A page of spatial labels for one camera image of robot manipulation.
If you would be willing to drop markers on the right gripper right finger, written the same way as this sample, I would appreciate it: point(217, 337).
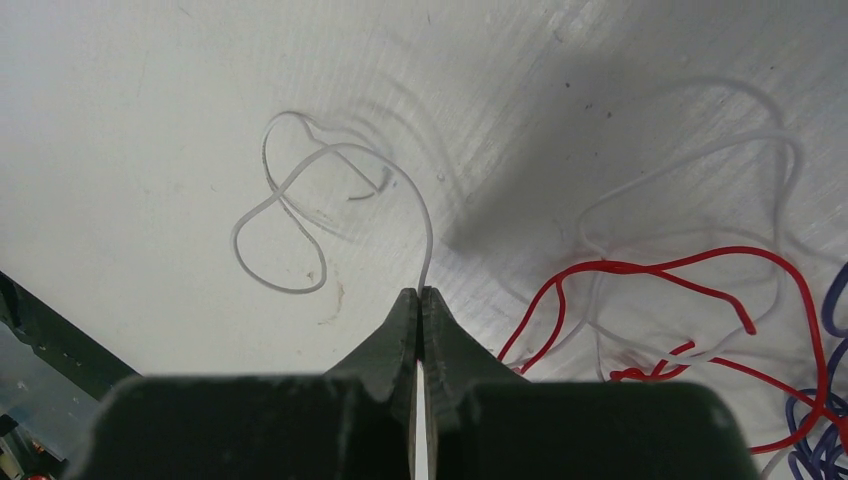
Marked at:
point(455, 366)

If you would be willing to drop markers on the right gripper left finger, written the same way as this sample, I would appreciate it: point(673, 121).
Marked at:
point(378, 427)

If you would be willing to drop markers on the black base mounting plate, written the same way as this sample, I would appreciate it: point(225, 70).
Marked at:
point(59, 343)

